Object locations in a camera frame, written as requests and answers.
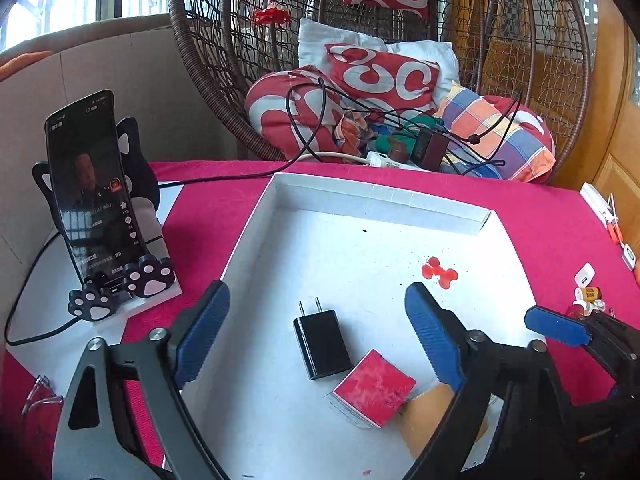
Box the magenta tablecloth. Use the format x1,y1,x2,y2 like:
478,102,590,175
1,160,639,479

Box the white square device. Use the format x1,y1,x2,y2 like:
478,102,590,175
620,243,637,271

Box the white paper sheet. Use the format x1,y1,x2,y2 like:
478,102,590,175
5,179,184,386

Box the clear frame glasses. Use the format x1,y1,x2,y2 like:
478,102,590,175
20,375,64,434

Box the cat paw phone stand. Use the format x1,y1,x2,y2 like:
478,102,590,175
32,117,176,322

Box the plaid pillow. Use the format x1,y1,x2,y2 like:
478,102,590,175
436,84,555,183

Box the orange clip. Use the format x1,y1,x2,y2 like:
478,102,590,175
606,221,624,245

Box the orange cloth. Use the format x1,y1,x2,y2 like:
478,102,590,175
0,51,53,81

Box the red white square pillow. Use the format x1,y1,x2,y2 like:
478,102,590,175
326,44,439,115

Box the black smartphone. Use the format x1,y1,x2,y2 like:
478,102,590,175
44,90,145,285

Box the green cloth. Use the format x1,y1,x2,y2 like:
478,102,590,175
369,114,444,156

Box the white usb charger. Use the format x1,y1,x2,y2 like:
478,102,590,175
574,262,596,287

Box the wicker hanging egg chair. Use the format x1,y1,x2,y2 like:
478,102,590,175
168,0,591,179

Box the black power adapter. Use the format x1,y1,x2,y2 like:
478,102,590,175
410,128,449,171

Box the white cardboard tray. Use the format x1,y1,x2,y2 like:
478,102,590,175
182,174,535,479

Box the black charging cable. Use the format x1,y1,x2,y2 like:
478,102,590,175
3,77,328,347

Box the black usb charger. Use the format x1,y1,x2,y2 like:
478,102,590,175
293,299,352,380

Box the yellow lighter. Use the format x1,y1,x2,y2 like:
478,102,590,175
575,286,602,304

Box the silver ingot ornament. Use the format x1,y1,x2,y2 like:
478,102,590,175
565,299,606,320

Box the red cigarette pack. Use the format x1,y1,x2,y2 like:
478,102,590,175
328,349,416,429

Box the red white seat cushion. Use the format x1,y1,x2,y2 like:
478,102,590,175
244,65,344,159

